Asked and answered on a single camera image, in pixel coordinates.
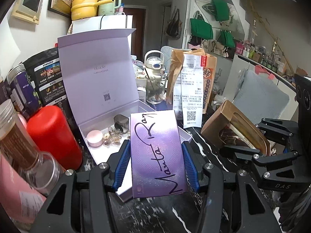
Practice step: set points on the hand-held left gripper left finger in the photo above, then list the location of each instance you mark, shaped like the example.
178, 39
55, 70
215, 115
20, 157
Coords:
122, 165

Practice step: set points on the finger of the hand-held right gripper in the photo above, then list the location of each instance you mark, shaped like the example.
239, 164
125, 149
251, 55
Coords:
274, 126
240, 151

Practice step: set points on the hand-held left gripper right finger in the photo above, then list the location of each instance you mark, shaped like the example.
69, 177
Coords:
190, 167

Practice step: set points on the gold pearl hair clips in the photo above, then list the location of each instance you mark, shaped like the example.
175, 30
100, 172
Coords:
113, 137

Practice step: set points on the purple Manta Ray box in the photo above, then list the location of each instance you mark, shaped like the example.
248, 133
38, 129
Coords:
158, 155

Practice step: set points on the gold window box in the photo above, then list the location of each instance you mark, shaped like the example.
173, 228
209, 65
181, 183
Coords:
218, 123

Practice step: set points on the pink round compact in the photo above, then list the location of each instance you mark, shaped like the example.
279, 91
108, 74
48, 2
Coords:
95, 138

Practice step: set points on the lavender gift box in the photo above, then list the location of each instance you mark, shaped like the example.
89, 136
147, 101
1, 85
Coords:
97, 77

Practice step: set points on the narrow white receipt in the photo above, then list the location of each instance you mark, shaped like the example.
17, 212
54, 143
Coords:
177, 102

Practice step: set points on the row of small bottles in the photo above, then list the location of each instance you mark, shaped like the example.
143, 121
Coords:
264, 58

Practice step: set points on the small white box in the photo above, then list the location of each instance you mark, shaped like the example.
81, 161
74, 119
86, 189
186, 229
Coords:
142, 96

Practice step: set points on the red canister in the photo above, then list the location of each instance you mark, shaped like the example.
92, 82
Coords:
53, 136

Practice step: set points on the glass cup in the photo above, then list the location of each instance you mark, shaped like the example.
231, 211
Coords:
155, 94

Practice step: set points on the wide white receipt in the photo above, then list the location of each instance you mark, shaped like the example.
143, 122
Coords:
192, 89

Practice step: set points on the metal stirrer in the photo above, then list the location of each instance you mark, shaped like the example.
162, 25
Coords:
151, 85

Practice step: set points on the brown paper bag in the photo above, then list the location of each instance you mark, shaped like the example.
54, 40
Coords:
175, 77

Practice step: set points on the green tote bag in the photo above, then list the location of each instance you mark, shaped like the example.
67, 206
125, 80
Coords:
221, 9
201, 28
227, 40

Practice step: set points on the cream water bottle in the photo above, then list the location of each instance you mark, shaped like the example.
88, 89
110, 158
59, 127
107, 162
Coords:
154, 63

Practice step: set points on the pink tube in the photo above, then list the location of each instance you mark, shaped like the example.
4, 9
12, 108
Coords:
14, 194

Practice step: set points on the brown label jar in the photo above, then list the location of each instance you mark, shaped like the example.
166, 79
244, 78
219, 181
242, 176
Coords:
14, 136

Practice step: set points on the black printed pouch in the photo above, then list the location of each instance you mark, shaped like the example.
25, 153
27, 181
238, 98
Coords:
48, 77

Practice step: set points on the purple label jar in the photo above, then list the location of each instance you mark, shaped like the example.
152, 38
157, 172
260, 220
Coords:
23, 94

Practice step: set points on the brown door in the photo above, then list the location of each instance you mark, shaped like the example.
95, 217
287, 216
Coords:
136, 29

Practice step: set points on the black handbag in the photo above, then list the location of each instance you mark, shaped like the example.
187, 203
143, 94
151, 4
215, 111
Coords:
173, 26

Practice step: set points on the dark jar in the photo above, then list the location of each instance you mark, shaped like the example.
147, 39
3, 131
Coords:
3, 88

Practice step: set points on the white refrigerator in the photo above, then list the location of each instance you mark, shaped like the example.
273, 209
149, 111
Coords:
114, 23

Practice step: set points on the green electric kettle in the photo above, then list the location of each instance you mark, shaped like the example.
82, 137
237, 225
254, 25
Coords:
107, 3

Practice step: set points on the yellow pot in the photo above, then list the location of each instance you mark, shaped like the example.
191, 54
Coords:
83, 7

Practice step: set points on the wall control panel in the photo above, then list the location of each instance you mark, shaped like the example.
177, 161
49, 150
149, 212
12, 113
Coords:
28, 3

